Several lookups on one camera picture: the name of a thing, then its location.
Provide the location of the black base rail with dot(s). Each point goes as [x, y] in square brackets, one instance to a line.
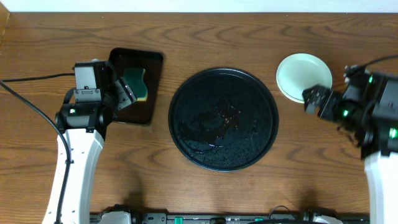
[279, 214]

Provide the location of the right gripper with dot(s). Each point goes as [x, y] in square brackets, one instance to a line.
[333, 99]

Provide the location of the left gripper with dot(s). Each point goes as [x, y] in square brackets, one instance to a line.
[125, 92]

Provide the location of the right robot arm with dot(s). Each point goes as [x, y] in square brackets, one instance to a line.
[368, 109]

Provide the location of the black rectangular water tray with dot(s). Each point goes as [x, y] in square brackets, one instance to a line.
[152, 62]

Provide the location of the yellow plate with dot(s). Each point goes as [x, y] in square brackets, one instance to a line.
[288, 96]

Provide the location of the round black serving tray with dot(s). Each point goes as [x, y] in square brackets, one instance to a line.
[223, 119]

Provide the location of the green and yellow sponge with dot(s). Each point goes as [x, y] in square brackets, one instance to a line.
[134, 78]

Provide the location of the white plate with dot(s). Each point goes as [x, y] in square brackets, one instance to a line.
[298, 72]

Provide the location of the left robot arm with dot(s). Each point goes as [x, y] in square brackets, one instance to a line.
[82, 121]

